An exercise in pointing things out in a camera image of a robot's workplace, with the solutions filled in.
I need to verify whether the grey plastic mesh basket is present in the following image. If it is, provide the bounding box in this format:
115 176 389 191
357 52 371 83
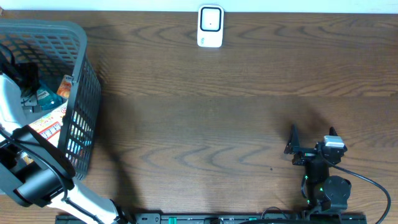
1 19 101 180

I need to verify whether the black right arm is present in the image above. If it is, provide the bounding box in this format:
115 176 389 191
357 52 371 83
284 125 351 215

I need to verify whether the white barcode scanner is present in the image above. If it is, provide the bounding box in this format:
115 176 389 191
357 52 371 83
197 5 224 48

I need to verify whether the orange small box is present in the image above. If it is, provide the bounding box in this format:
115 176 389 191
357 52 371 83
57 75 73 99

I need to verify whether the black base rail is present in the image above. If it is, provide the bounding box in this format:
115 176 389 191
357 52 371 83
55 212 368 224

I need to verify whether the teal mouthwash bottle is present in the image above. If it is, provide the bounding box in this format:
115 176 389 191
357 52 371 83
36 80 63 110

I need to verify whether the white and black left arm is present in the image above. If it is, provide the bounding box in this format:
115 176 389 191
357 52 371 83
1 73 135 223

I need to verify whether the yellow snack chips bag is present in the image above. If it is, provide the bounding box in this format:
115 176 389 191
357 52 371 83
24 101 68 147

